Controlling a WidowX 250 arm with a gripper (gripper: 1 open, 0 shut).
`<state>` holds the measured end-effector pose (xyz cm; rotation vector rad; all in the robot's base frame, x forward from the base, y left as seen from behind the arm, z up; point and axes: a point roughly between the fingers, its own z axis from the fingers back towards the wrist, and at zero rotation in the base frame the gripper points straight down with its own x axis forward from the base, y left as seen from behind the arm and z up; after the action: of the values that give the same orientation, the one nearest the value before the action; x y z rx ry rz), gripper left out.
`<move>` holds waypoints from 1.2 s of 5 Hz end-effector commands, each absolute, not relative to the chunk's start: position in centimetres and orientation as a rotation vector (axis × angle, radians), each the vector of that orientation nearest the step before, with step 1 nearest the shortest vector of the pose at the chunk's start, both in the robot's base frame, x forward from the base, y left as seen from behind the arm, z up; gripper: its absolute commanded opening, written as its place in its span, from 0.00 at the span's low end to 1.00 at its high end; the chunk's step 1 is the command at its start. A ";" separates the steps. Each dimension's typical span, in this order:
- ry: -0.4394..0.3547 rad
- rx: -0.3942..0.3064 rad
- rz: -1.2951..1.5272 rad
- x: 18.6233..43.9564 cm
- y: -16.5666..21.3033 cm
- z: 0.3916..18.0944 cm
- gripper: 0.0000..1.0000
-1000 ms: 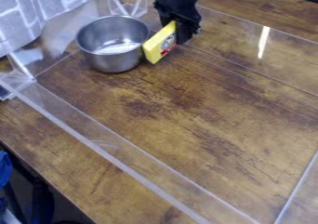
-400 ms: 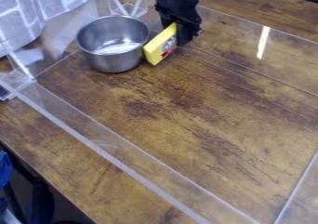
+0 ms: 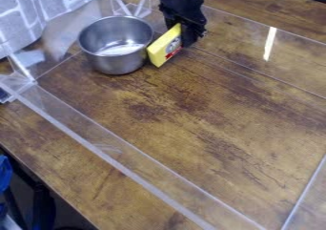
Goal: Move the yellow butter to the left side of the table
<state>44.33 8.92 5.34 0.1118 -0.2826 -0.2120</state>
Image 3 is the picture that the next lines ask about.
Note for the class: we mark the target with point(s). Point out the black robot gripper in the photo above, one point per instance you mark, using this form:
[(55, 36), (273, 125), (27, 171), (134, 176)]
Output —
[(186, 13)]

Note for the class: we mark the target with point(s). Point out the yellow butter block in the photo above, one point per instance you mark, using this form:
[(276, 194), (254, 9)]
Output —
[(166, 46)]

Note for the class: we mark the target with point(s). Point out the stainless steel bowl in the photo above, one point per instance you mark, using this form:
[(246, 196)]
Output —
[(115, 42)]

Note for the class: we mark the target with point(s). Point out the grey white patterned cloth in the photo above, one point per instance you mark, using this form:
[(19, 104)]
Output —
[(23, 19)]

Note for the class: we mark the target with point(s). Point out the blue object at edge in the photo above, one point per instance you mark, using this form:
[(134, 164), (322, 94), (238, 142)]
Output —
[(6, 173)]

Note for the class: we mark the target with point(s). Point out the clear acrylic corner bracket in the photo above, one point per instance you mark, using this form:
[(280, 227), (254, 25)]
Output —
[(139, 9)]

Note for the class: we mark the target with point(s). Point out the clear acrylic barrier wall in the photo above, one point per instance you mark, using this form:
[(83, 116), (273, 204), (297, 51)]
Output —
[(210, 213)]

